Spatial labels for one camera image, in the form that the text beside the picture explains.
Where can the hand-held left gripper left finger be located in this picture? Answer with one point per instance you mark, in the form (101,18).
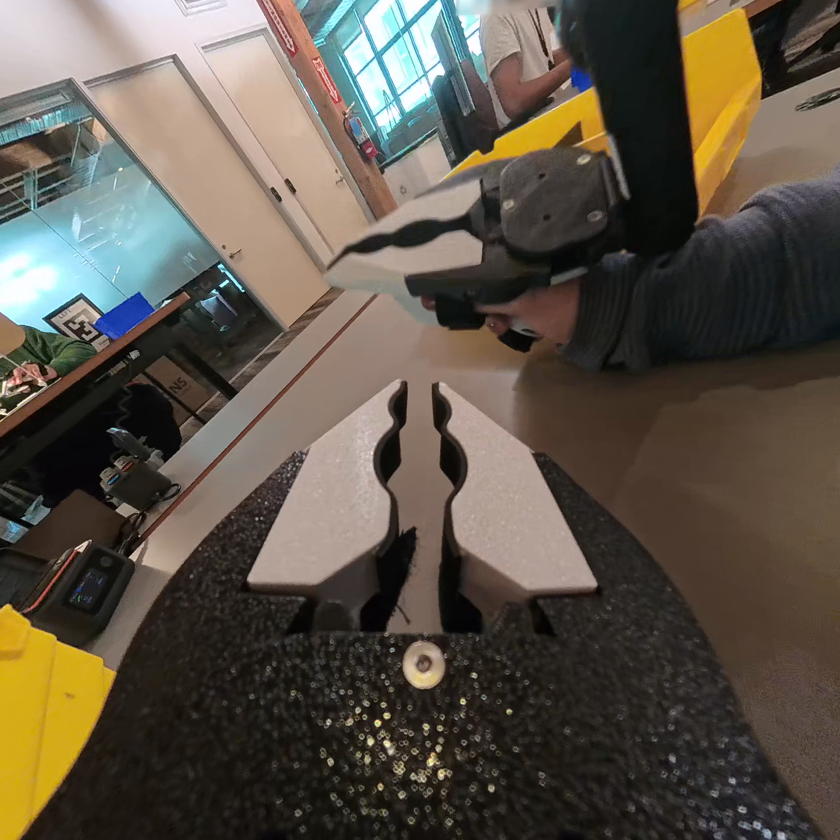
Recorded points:
(334,512)

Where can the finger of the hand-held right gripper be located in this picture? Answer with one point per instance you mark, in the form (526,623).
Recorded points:
(394,269)
(420,210)

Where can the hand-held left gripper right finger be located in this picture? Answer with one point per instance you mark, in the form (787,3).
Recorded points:
(512,525)

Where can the person's right forearm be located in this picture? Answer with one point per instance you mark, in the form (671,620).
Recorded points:
(722,282)

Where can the person's right hand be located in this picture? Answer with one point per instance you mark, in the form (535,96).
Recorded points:
(551,308)

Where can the white cabinet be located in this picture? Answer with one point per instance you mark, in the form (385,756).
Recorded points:
(417,170)

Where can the red fire extinguisher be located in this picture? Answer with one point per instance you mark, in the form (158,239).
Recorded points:
(359,134)

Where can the wooden column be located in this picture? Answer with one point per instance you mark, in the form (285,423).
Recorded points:
(341,144)

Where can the large window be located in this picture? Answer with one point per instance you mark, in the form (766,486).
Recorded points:
(387,59)

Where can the white door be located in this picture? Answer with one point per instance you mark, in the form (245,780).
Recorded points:
(282,131)
(216,184)

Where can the cardboard box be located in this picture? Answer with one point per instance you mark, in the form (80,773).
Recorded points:
(184,390)

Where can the grey charger unit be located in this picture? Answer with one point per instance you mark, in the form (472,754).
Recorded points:
(141,479)

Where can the yellow plastic bin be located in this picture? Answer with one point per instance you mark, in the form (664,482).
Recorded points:
(39,709)
(722,98)

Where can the black device with screen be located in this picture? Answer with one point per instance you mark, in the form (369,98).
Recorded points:
(85,590)

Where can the blue plastic bin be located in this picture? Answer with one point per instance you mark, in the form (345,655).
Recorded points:
(124,315)

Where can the wooden desk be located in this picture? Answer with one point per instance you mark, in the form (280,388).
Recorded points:
(98,374)

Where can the framed black white marker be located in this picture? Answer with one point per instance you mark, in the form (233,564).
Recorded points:
(82,325)

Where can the red wall sign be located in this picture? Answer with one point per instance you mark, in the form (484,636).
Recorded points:
(279,26)
(327,79)

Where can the glass wall panel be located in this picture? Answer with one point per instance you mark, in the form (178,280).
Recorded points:
(85,216)

